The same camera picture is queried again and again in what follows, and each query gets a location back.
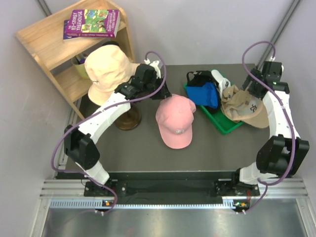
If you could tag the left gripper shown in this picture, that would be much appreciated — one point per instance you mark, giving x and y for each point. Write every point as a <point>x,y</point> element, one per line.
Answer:
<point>164,93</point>

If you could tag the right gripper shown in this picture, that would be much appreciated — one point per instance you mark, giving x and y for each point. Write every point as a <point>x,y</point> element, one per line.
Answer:
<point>251,90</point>

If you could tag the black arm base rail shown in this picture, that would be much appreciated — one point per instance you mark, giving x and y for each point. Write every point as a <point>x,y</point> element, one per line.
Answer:
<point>178,187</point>

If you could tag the purple treehouse book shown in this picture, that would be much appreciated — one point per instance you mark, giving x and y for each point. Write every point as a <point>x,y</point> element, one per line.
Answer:
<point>93,23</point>

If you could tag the cream bucket hat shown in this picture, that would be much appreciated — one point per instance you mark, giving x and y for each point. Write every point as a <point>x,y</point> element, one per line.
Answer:
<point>107,68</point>

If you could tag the blue cap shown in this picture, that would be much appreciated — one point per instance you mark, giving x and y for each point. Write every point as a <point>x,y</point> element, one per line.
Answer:
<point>206,95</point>

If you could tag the white cap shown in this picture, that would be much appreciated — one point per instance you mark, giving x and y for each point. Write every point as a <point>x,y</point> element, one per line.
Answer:
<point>223,82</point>

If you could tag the tan baseball cap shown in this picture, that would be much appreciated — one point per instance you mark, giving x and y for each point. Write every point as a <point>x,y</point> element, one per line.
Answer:
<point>239,105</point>

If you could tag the cream mannequin head stand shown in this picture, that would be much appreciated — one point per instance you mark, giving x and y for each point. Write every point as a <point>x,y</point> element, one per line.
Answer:
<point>129,120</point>

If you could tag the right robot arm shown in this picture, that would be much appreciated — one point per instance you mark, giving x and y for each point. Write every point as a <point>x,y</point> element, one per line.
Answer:
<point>284,152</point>

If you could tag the green plastic tray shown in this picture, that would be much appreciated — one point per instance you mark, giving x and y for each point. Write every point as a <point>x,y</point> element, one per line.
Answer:
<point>223,124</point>

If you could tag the wooden shelf unit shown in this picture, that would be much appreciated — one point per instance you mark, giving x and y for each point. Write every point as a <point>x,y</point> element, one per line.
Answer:
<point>43,40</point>

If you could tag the pink baseball cap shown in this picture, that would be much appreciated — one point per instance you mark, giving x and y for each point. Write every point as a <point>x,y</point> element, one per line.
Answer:
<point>175,116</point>

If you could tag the green pen cup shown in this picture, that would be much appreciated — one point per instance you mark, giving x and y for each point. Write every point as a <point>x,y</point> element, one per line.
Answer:
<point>78,62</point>

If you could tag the black cap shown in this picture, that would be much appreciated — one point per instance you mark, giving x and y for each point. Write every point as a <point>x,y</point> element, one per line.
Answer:
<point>199,78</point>

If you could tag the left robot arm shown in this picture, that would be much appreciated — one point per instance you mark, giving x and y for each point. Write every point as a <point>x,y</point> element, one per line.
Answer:
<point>80,142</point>

